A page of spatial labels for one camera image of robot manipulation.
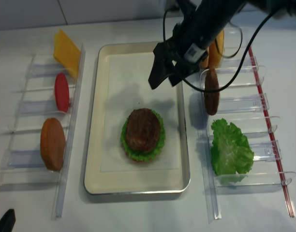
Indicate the brown bun top in rack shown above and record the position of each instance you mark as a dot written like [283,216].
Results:
[52,144]

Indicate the white paper tray liner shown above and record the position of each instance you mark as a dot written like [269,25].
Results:
[128,89]

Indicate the clear acrylic rack left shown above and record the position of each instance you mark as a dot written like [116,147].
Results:
[27,100]

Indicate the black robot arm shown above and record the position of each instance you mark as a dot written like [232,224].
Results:
[215,14]

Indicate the green lettuce leaf in rack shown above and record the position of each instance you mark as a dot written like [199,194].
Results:
[231,154]

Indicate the green lettuce leaf on tray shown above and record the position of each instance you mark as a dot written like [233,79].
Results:
[141,156]

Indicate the tan bun half right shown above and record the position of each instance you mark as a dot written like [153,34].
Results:
[216,51]

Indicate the yellow cheese slice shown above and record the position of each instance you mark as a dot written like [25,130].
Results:
[66,53]

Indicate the cream metal tray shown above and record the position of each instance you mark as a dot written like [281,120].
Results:
[128,182]

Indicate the clear acrylic rack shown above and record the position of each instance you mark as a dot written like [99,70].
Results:
[245,104]
[27,100]

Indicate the clear acrylic rack right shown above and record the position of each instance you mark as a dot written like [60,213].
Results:
[245,104]

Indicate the black object bottom left corner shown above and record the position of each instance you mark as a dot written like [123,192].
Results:
[7,221]

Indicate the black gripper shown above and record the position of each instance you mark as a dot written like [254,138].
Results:
[179,56]

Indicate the red tomato slice in rack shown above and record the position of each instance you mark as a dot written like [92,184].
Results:
[61,92]

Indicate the dark meat patty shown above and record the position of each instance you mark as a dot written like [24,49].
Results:
[143,130]

